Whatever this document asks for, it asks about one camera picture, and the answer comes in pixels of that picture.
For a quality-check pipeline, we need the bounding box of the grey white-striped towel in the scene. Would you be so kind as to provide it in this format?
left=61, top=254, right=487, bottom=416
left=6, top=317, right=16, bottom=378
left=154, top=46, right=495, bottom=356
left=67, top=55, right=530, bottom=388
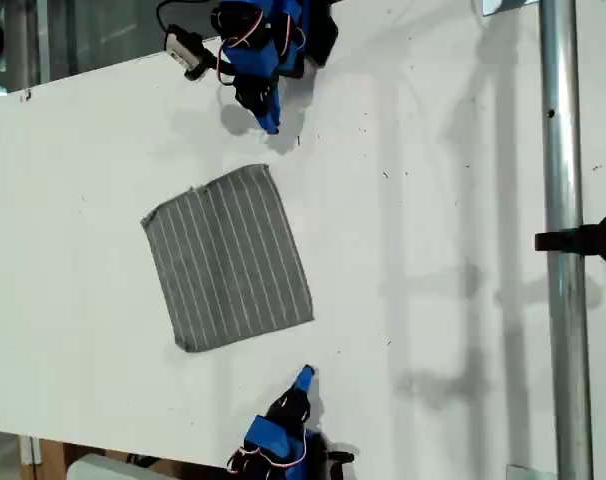
left=140, top=163, right=316, bottom=354

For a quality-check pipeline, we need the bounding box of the white plastic box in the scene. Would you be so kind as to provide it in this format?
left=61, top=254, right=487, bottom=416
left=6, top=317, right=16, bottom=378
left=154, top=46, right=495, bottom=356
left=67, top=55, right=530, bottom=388
left=65, top=452, right=157, bottom=480

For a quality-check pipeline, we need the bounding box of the wooden table leg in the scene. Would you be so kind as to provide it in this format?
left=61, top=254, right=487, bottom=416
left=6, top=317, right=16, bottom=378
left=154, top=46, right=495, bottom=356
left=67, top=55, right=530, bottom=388
left=18, top=435, right=68, bottom=480

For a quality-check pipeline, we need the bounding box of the black clamp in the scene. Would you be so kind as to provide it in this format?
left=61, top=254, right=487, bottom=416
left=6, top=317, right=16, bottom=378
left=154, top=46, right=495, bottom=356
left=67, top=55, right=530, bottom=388
left=534, top=211, right=606, bottom=265

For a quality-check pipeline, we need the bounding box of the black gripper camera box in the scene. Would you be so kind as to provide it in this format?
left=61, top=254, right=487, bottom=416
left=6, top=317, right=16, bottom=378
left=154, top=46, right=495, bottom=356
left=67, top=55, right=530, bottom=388
left=326, top=448, right=357, bottom=480
left=164, top=23, right=219, bottom=84

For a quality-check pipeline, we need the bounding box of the black camera cable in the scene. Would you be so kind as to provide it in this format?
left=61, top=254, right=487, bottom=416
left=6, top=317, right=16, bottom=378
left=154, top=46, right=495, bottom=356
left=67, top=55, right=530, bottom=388
left=154, top=0, right=219, bottom=31

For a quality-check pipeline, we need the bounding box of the steel post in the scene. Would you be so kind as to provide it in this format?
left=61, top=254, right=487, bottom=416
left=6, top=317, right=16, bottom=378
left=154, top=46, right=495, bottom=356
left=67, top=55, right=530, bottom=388
left=537, top=0, right=595, bottom=480

